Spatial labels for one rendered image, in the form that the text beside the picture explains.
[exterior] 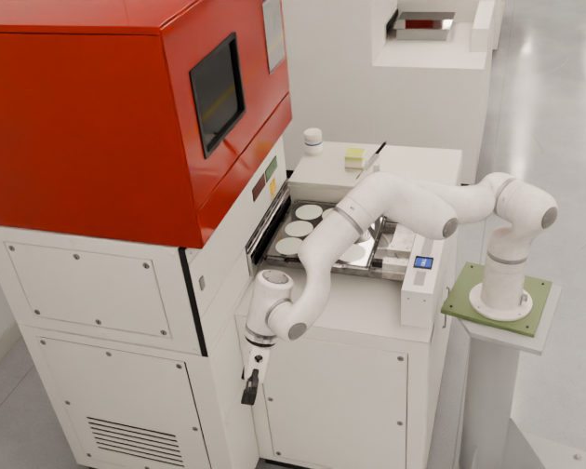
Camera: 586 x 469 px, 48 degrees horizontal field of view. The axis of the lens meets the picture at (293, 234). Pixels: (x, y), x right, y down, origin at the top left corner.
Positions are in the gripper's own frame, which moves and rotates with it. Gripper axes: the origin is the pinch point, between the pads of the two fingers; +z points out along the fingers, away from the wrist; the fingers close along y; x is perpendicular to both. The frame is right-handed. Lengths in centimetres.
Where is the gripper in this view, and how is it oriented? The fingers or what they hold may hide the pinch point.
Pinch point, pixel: (247, 388)
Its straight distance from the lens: 166.2
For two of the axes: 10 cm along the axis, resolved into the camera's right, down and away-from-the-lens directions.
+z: -2.3, 8.8, 4.1
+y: -0.6, -4.3, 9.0
